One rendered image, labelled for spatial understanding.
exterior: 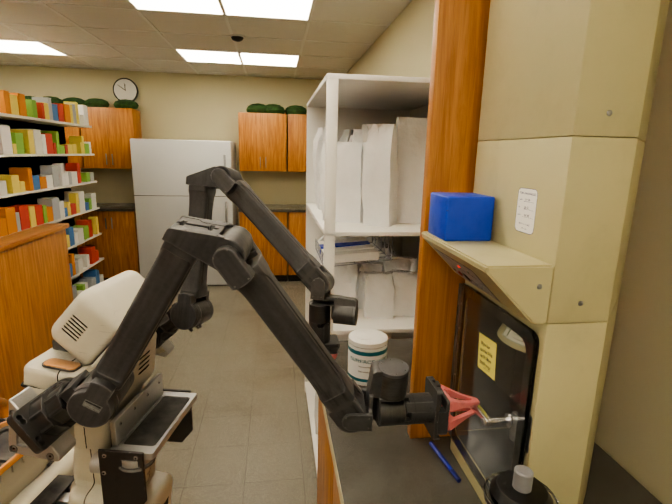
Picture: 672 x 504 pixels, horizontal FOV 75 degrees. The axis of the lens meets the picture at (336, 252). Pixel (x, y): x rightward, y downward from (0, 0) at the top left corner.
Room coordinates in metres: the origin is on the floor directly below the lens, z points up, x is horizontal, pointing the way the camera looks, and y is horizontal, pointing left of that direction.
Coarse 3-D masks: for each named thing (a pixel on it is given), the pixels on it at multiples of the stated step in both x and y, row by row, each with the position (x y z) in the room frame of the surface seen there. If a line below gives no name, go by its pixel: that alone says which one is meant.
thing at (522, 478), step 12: (516, 468) 0.59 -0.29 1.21; (528, 468) 0.59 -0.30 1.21; (492, 480) 0.61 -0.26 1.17; (504, 480) 0.60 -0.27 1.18; (516, 480) 0.58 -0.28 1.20; (528, 480) 0.57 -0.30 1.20; (492, 492) 0.59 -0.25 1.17; (504, 492) 0.57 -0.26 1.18; (516, 492) 0.57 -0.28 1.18; (528, 492) 0.57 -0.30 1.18; (540, 492) 0.58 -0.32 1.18
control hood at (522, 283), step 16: (432, 240) 0.91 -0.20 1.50; (464, 256) 0.75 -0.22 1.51; (480, 256) 0.74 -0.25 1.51; (496, 256) 0.74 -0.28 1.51; (512, 256) 0.74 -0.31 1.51; (528, 256) 0.74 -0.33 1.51; (480, 272) 0.71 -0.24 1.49; (496, 272) 0.67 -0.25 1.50; (512, 272) 0.67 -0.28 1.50; (528, 272) 0.68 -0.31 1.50; (544, 272) 0.68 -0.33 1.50; (496, 288) 0.70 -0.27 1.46; (512, 288) 0.67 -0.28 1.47; (528, 288) 0.68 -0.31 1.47; (544, 288) 0.68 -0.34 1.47; (512, 304) 0.69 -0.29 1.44; (528, 304) 0.68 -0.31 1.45; (544, 304) 0.68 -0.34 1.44; (528, 320) 0.68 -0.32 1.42; (544, 320) 0.68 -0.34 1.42
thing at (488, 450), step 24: (480, 312) 0.88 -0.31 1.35; (504, 312) 0.79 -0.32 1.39; (504, 336) 0.78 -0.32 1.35; (528, 336) 0.70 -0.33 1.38; (504, 360) 0.77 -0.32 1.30; (528, 360) 0.70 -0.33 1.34; (456, 384) 0.97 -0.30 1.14; (480, 384) 0.85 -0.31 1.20; (504, 384) 0.76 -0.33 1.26; (528, 384) 0.69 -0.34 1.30; (504, 408) 0.75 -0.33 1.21; (528, 408) 0.69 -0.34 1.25; (456, 432) 0.94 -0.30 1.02; (480, 432) 0.83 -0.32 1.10; (504, 432) 0.74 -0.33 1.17; (480, 456) 0.82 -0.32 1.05; (504, 456) 0.73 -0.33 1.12; (480, 480) 0.81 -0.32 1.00
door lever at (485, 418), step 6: (474, 408) 0.76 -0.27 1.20; (480, 408) 0.76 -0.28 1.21; (480, 414) 0.74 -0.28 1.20; (486, 414) 0.74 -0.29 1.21; (486, 420) 0.72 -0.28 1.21; (492, 420) 0.72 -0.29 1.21; (498, 420) 0.72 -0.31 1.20; (504, 420) 0.73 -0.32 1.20; (510, 420) 0.72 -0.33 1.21; (486, 426) 0.72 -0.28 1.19; (510, 426) 0.72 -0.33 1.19
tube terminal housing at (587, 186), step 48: (480, 144) 0.98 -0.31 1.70; (528, 144) 0.80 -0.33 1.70; (576, 144) 0.68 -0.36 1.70; (624, 144) 0.69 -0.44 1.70; (480, 192) 0.96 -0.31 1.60; (576, 192) 0.68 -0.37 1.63; (624, 192) 0.70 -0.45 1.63; (528, 240) 0.76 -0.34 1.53; (576, 240) 0.69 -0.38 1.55; (624, 240) 0.76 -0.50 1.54; (576, 288) 0.69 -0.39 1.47; (576, 336) 0.69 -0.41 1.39; (576, 384) 0.69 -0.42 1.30; (576, 432) 0.69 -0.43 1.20; (576, 480) 0.70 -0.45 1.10
